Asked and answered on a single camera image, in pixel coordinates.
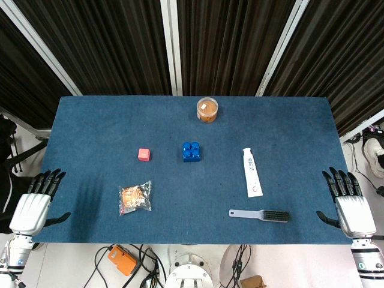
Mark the blue building brick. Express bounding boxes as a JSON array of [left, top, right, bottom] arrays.
[[182, 141, 202, 163]]

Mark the blue table cloth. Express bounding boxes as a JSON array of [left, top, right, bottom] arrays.
[[32, 95, 352, 244]]

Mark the clear snack packet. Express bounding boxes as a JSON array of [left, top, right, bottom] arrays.
[[118, 180, 152, 217]]

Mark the pink cube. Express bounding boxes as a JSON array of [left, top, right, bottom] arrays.
[[137, 147, 152, 162]]

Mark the orange power box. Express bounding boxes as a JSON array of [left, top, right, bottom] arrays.
[[107, 245, 138, 277]]

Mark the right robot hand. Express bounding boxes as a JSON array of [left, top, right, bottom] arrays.
[[316, 166, 377, 239]]

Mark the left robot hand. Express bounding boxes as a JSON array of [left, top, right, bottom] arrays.
[[9, 168, 71, 236]]

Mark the clear jar with orange contents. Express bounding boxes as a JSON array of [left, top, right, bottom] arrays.
[[196, 97, 219, 124]]

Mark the white toothpaste tube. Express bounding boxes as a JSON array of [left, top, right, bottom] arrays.
[[242, 148, 264, 198]]

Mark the white sneaker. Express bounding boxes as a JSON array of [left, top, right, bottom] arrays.
[[363, 137, 384, 178]]

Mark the grey brush with black bristles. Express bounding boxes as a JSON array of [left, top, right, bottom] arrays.
[[228, 209, 290, 223]]

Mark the black cable bundle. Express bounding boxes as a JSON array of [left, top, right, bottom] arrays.
[[227, 244, 252, 288]]

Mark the white partition frame post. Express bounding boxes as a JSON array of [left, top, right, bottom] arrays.
[[0, 0, 83, 97], [160, 0, 183, 97], [255, 0, 310, 97]]

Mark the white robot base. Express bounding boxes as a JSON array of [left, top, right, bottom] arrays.
[[164, 252, 214, 288]]

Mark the black office chair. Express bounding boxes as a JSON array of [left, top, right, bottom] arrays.
[[0, 115, 47, 212]]

